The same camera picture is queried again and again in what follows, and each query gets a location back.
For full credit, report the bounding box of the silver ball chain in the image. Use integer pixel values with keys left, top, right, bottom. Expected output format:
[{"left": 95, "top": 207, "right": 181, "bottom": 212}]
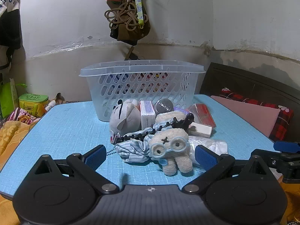
[{"left": 106, "top": 144, "right": 118, "bottom": 156}]

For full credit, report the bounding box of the black and white garment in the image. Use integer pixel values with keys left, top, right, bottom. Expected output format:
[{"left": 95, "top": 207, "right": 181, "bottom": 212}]
[{"left": 0, "top": 0, "right": 23, "bottom": 69}]

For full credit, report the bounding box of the pink pillow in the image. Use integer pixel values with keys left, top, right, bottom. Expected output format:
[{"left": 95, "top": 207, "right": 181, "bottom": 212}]
[{"left": 210, "top": 95, "right": 281, "bottom": 141}]

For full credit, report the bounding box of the round silver tin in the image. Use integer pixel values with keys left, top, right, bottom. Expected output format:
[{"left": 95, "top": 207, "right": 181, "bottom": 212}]
[{"left": 155, "top": 98, "right": 174, "bottom": 115}]

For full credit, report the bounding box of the yellow green patterned lanyard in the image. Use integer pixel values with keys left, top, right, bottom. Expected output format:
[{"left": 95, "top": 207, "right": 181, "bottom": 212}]
[{"left": 134, "top": 0, "right": 144, "bottom": 29}]

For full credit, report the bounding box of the red box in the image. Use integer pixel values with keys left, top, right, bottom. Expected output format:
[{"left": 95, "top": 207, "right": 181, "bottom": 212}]
[{"left": 187, "top": 103, "right": 216, "bottom": 126}]

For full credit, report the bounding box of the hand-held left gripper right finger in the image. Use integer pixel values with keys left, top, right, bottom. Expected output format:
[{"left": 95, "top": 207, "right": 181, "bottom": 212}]
[{"left": 181, "top": 145, "right": 276, "bottom": 195}]

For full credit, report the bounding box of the white box with purple label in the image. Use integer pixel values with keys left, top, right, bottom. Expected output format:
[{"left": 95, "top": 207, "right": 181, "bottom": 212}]
[{"left": 140, "top": 100, "right": 156, "bottom": 132}]

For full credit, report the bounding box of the olive hanging bag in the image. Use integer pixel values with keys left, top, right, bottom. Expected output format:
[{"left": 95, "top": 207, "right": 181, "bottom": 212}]
[{"left": 110, "top": 5, "right": 150, "bottom": 45}]

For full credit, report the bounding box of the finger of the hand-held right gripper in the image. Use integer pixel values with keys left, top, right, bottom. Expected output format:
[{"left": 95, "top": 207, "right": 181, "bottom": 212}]
[
  {"left": 274, "top": 141, "right": 300, "bottom": 156},
  {"left": 269, "top": 156, "right": 300, "bottom": 184}
]

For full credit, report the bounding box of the green and yellow box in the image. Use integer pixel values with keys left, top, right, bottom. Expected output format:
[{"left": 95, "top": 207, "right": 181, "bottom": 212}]
[{"left": 19, "top": 93, "right": 49, "bottom": 117}]

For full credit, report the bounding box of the dark wooden headboard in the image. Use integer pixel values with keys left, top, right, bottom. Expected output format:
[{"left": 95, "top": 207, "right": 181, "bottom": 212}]
[{"left": 199, "top": 62, "right": 300, "bottom": 143}]

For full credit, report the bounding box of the grey plush toy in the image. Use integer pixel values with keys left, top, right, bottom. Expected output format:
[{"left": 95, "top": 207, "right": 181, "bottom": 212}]
[{"left": 109, "top": 99, "right": 142, "bottom": 143}]

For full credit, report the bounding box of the orange patterned blanket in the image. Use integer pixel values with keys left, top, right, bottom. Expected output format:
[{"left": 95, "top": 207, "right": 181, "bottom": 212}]
[{"left": 0, "top": 121, "right": 300, "bottom": 225}]

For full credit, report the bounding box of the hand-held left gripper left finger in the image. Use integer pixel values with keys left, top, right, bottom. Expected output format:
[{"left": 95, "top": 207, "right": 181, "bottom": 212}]
[{"left": 25, "top": 145, "right": 120, "bottom": 195}]

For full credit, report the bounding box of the wooden socket board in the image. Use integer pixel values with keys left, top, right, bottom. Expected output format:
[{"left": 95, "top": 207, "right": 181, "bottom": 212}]
[{"left": 125, "top": 46, "right": 134, "bottom": 61}]

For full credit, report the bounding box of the clear plastic packet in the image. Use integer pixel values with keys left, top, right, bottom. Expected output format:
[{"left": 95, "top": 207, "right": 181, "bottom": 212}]
[{"left": 189, "top": 137, "right": 228, "bottom": 167}]

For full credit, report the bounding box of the beige plush toy with goggles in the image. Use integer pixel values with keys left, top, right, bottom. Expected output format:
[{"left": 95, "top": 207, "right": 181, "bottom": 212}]
[{"left": 149, "top": 128, "right": 194, "bottom": 176}]

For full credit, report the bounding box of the beige fluffy scrunchie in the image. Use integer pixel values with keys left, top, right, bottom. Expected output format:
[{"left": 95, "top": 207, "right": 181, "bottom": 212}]
[{"left": 155, "top": 111, "right": 189, "bottom": 128}]

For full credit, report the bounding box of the blue white striped scrunchie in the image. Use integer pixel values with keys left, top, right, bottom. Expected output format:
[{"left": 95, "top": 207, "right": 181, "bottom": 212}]
[{"left": 115, "top": 128, "right": 160, "bottom": 163}]

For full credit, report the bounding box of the black hair claw clip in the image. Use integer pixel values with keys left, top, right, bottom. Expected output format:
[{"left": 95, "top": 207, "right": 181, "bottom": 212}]
[{"left": 172, "top": 113, "right": 195, "bottom": 132}]

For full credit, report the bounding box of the clear plastic lattice basket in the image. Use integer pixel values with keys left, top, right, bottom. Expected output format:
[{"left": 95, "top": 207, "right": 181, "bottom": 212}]
[{"left": 78, "top": 60, "right": 207, "bottom": 122}]

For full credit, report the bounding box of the pack of white bottles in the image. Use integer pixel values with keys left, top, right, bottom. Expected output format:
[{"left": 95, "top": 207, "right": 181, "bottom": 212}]
[{"left": 44, "top": 100, "right": 58, "bottom": 112}]

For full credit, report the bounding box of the floral blanket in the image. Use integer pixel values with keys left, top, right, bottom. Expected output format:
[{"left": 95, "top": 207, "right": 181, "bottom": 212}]
[{"left": 7, "top": 108, "right": 40, "bottom": 125}]

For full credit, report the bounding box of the red plaid pillow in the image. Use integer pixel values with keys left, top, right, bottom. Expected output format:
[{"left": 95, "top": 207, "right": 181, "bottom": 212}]
[{"left": 219, "top": 88, "right": 294, "bottom": 142}]

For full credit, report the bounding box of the green shopping bag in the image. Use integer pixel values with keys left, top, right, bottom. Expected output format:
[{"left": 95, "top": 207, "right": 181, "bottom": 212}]
[{"left": 0, "top": 78, "right": 27, "bottom": 118}]

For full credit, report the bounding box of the long black toothed hair clip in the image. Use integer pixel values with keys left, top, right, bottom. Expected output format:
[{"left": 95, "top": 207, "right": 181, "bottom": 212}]
[{"left": 116, "top": 123, "right": 175, "bottom": 144}]

